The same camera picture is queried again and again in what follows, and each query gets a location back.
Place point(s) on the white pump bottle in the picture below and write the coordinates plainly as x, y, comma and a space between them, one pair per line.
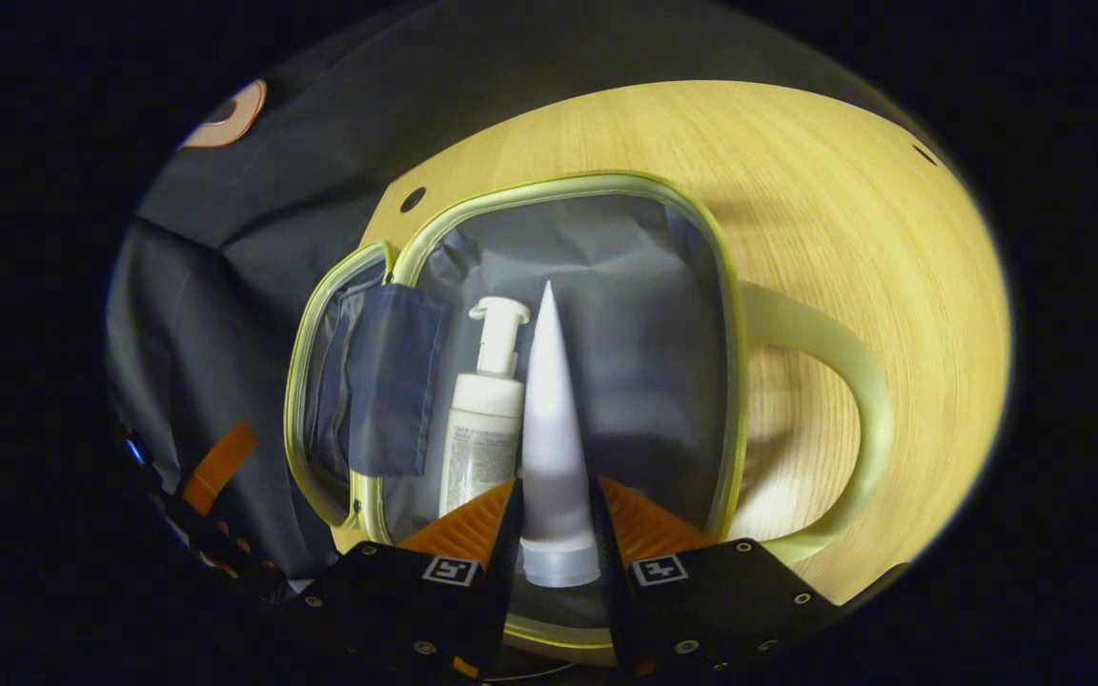
482, 429

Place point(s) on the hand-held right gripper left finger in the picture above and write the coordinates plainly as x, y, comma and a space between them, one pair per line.
503, 591

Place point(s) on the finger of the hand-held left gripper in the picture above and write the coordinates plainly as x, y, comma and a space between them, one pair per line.
218, 467

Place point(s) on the white squeeze tube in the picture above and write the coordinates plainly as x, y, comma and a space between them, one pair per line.
554, 448

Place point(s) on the black backdrop cloth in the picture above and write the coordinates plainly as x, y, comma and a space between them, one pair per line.
225, 219

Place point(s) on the cream yellow suitcase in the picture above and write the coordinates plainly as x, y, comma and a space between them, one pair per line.
644, 314

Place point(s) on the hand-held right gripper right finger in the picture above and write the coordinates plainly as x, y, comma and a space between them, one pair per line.
611, 572

